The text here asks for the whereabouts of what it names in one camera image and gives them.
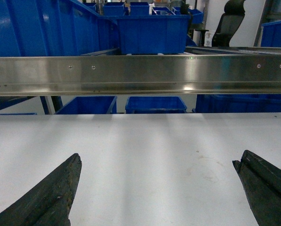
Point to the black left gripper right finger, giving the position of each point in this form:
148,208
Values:
261,182

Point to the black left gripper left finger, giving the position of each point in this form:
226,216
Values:
50,201

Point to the large blue bin on shelf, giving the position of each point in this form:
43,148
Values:
152,34

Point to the blue bin lower right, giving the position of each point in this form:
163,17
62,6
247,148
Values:
238,103

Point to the blue bin lower left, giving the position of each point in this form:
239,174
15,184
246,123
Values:
90,105

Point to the blue bin lower middle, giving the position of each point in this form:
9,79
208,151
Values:
152,105

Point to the blue bin upper right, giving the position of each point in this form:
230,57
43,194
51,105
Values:
271,35

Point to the blue bin far left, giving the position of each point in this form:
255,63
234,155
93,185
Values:
53,28

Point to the black office chair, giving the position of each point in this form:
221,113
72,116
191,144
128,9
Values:
229,23

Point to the stainless steel shelf rail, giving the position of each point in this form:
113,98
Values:
143,74

